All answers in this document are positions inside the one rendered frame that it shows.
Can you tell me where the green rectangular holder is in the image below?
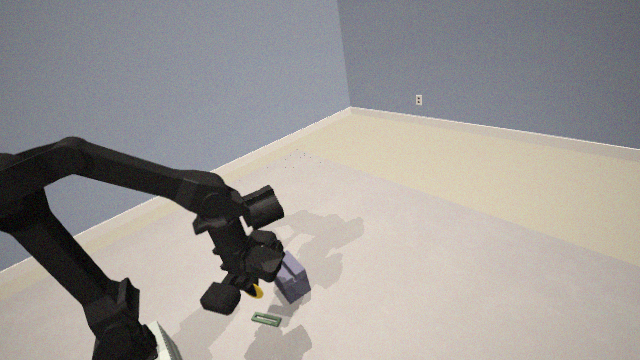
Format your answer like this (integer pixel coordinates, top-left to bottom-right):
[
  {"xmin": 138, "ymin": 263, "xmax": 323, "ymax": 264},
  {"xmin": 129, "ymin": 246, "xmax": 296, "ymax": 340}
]
[{"xmin": 251, "ymin": 311, "xmax": 282, "ymax": 327}]

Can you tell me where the gold coin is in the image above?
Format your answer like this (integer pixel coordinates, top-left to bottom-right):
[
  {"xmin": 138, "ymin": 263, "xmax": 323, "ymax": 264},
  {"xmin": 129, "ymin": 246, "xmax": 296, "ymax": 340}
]
[{"xmin": 245, "ymin": 283, "xmax": 264, "ymax": 299}]

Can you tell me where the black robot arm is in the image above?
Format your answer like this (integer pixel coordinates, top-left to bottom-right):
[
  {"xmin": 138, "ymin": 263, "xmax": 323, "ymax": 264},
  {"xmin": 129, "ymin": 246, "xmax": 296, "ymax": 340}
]
[{"xmin": 0, "ymin": 137, "xmax": 286, "ymax": 360}]

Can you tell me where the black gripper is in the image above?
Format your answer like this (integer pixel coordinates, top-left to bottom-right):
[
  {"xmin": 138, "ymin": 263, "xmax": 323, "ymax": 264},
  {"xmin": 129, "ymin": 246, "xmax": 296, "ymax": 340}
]
[{"xmin": 200, "ymin": 230, "xmax": 277, "ymax": 316}]

